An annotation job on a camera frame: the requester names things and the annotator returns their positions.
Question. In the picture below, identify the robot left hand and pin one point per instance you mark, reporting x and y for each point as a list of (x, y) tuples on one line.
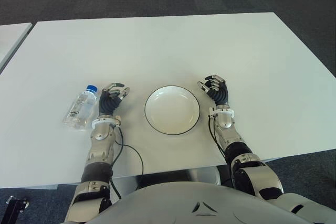
[(108, 102)]

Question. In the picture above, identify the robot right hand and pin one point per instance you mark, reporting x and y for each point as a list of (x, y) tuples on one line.
[(220, 93)]

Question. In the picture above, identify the clear water bottle blue cap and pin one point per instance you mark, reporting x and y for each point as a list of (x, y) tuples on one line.
[(80, 108)]

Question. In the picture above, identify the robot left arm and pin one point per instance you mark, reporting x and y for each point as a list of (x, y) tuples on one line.
[(99, 145)]

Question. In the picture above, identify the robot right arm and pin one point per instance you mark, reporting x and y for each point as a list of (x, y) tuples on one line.
[(236, 140)]

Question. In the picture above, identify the white plate black rim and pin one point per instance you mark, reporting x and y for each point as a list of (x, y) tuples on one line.
[(172, 111)]

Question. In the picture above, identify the white robot waist part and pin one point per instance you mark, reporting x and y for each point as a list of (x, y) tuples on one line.
[(206, 175)]

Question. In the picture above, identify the neighbouring white table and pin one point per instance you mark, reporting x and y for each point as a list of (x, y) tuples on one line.
[(11, 37)]

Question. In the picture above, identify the grey robot torso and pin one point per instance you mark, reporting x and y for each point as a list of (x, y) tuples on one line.
[(170, 203)]

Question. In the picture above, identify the black stand with caster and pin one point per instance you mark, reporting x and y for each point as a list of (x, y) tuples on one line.
[(15, 207)]

